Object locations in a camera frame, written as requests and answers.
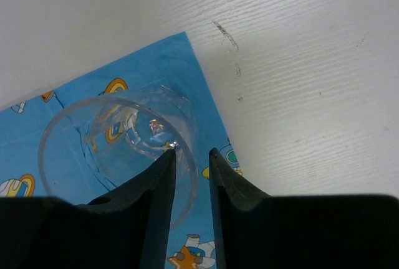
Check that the blue patterned cloth napkin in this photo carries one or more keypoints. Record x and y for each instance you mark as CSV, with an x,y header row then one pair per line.
x,y
170,62

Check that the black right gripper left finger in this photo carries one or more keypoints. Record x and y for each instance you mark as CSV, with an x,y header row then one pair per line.
x,y
127,227

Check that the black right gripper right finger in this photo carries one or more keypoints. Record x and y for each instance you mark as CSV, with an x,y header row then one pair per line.
x,y
255,230

